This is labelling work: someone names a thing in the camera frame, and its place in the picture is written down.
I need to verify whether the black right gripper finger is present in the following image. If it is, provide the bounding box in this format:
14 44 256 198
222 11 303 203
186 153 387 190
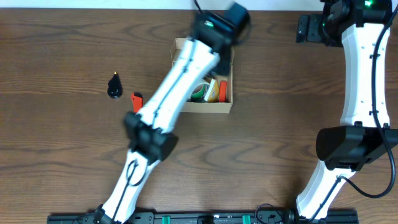
296 15 310 43
307 14 323 42

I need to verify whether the orange stapler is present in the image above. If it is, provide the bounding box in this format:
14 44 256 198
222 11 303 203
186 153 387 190
218 81 228 103

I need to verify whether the beige masking tape roll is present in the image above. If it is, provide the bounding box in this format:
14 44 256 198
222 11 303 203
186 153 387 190
197 81 211 103

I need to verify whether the yellow notepad with barcode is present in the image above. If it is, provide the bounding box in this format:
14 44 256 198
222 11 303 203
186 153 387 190
204 79 220 103

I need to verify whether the green tape roll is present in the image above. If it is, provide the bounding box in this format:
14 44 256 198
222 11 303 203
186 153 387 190
190 83 210 103

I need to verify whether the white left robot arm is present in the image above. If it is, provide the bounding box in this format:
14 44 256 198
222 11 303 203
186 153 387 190
93 2 250 223

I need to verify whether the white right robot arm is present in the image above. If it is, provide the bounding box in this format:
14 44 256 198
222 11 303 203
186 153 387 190
284 0 397 223

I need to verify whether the brown cardboard box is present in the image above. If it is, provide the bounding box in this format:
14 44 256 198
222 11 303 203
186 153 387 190
170 38 234 114

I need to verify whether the orange utility knife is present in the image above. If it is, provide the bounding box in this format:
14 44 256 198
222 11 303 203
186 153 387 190
131 92 144 113

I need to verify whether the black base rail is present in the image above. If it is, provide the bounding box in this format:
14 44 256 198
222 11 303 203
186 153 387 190
46 207 360 224

